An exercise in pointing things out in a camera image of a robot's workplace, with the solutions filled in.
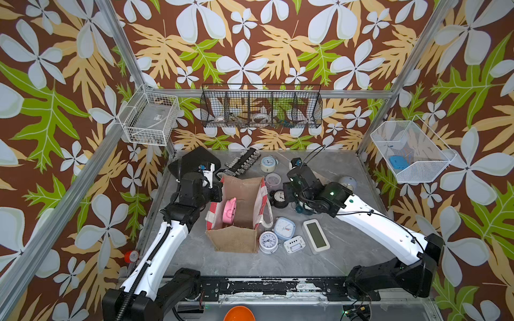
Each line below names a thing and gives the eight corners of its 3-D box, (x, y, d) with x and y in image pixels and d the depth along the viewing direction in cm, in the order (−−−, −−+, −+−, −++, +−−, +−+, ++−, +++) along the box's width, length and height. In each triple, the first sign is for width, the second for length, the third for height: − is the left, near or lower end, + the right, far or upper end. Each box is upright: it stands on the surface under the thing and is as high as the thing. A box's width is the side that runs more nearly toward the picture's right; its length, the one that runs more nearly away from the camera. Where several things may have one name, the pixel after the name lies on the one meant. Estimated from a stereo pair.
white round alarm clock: (258, 253, 83) (258, 251, 81) (258, 232, 89) (258, 230, 87) (278, 253, 83) (279, 251, 81) (277, 232, 89) (277, 230, 87)
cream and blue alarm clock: (268, 176, 111) (268, 171, 107) (257, 166, 115) (257, 161, 112) (279, 167, 115) (280, 162, 111) (268, 158, 119) (269, 153, 116)
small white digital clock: (288, 255, 84) (289, 254, 82) (282, 244, 87) (283, 243, 85) (306, 246, 86) (307, 245, 84) (299, 236, 89) (300, 234, 87)
